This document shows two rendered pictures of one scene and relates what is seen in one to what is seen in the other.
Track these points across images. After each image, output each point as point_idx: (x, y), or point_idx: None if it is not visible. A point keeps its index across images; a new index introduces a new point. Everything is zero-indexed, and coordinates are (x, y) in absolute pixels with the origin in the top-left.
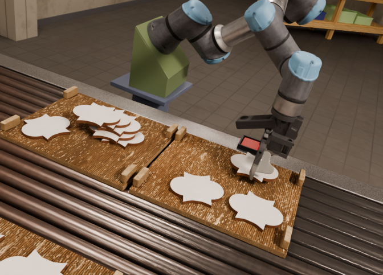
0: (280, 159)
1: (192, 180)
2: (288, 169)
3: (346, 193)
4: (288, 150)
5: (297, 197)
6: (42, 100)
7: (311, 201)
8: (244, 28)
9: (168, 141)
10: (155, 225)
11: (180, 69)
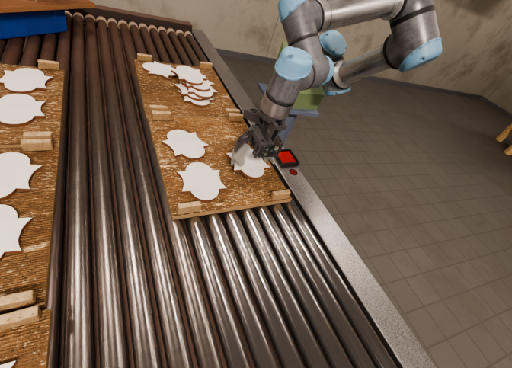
0: (297, 180)
1: (190, 138)
2: (291, 190)
3: (315, 238)
4: (260, 151)
5: (255, 203)
6: (188, 63)
7: (267, 216)
8: (355, 65)
9: (222, 117)
10: (131, 143)
11: (307, 94)
